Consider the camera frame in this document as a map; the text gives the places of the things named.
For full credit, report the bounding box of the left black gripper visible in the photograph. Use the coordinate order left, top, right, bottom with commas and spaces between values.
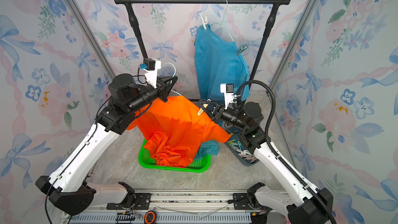
130, 76, 178, 116

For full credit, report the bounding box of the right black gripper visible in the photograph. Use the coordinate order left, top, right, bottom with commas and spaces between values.
200, 99, 249, 134

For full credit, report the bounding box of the beige clothespin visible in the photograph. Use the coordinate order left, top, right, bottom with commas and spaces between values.
197, 107, 204, 116

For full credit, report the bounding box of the dark teal clothespin bin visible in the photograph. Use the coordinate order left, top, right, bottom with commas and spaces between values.
225, 133, 259, 167

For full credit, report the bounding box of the orange t-shirt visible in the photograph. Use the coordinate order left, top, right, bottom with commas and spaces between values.
127, 96, 230, 168

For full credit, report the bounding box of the teal t-shirt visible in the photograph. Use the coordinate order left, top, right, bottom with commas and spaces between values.
194, 26, 249, 101

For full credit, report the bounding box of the teal clothespin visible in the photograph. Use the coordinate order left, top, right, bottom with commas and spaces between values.
236, 45, 248, 56

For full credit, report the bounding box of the white clothespin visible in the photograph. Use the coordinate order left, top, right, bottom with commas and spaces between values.
199, 12, 208, 30

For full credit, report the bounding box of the light teal wire hanger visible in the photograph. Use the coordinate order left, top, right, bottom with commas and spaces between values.
211, 0, 240, 49

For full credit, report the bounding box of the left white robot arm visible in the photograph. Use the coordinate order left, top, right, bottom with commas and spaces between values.
35, 74, 178, 216

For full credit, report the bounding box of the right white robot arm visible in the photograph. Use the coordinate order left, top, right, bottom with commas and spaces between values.
199, 100, 336, 224

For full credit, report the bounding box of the green plastic tray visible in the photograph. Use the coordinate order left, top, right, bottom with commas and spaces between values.
138, 138, 211, 174

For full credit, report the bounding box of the black clothes rack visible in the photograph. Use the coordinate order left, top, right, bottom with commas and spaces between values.
114, 0, 291, 80

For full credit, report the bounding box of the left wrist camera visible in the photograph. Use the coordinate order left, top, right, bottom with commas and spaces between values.
140, 58, 161, 89

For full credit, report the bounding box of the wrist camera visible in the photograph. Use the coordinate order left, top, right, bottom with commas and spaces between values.
140, 58, 161, 89
220, 83, 241, 110

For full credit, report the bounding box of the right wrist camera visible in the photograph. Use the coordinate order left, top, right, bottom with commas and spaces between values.
220, 83, 241, 110

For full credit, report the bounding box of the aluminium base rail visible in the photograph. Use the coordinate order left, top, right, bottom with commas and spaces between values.
55, 190, 288, 224

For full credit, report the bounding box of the black corrugated cable hose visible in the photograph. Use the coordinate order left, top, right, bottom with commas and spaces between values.
235, 79, 338, 224

